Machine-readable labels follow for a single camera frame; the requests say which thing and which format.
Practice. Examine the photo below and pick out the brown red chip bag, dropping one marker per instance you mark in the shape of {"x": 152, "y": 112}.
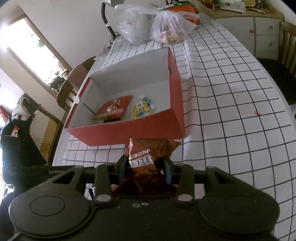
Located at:
{"x": 143, "y": 170}

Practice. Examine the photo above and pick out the white sideboard cabinet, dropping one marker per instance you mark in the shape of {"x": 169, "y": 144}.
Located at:
{"x": 258, "y": 32}

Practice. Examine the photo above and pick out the tissue box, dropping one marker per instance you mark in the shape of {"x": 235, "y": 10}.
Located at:
{"x": 236, "y": 6}

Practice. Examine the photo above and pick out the yellow minion snack pack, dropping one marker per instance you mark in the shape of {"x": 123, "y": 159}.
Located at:
{"x": 141, "y": 110}

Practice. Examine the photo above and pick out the red snack bag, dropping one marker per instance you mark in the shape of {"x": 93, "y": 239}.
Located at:
{"x": 118, "y": 105}

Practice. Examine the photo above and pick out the red cardboard box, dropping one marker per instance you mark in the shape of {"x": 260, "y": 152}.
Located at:
{"x": 153, "y": 74}

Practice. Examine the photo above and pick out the wooden chair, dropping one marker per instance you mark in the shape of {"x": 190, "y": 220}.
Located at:
{"x": 73, "y": 83}
{"x": 282, "y": 70}

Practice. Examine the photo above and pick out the silver desk lamp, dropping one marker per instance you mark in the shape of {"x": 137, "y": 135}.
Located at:
{"x": 108, "y": 15}

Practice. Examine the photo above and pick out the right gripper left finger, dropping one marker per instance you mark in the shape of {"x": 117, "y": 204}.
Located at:
{"x": 106, "y": 175}

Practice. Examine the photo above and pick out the right wooden chair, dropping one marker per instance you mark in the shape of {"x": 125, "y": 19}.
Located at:
{"x": 282, "y": 70}

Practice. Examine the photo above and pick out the clear plastic bag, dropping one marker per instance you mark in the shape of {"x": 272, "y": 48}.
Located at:
{"x": 135, "y": 22}

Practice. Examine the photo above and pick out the black backpack on chair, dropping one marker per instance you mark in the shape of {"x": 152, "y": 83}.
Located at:
{"x": 19, "y": 149}

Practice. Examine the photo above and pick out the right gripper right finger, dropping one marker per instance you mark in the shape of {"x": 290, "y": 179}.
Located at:
{"x": 181, "y": 175}

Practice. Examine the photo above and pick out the left wooden chair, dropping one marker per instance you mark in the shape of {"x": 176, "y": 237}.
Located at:
{"x": 73, "y": 83}

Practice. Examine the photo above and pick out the pink snack plastic bag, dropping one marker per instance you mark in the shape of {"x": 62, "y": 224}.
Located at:
{"x": 171, "y": 27}

